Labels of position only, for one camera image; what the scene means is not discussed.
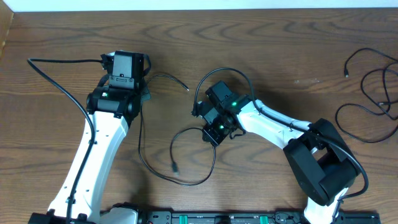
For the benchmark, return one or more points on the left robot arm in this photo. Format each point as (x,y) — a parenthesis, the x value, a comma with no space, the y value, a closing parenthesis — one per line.
(109,112)

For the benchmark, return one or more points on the clear tape strip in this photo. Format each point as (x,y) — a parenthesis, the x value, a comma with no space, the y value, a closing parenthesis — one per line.
(309,81)

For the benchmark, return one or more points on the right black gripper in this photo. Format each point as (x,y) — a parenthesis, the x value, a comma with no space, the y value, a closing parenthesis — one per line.
(212,138)

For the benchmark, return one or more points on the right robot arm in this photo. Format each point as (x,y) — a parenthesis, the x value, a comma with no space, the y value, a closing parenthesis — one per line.
(322,164)

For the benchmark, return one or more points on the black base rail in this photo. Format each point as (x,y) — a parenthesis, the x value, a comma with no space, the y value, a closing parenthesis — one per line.
(130,213)

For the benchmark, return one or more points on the cardboard panel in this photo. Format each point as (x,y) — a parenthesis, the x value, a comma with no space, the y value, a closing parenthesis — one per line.
(6,17)

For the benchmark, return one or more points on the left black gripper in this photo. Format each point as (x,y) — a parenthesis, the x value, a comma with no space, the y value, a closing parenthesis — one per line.
(145,90)

